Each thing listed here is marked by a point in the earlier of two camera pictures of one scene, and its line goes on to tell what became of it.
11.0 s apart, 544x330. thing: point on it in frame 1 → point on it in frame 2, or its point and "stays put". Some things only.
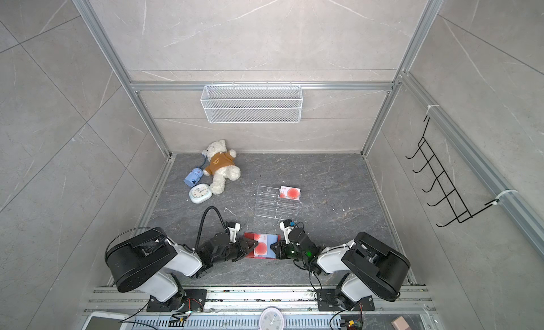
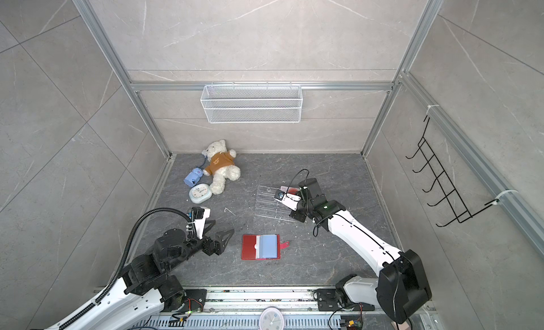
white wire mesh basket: (251, 103) stays put
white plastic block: (233, 229) → (200, 214)
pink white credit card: (265, 241) → (292, 190)
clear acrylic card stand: (270, 205) stays put
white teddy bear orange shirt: (220, 165) stays put
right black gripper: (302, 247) → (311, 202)
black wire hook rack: (455, 200) stays put
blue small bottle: (193, 178) stays put
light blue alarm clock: (200, 193) stays put
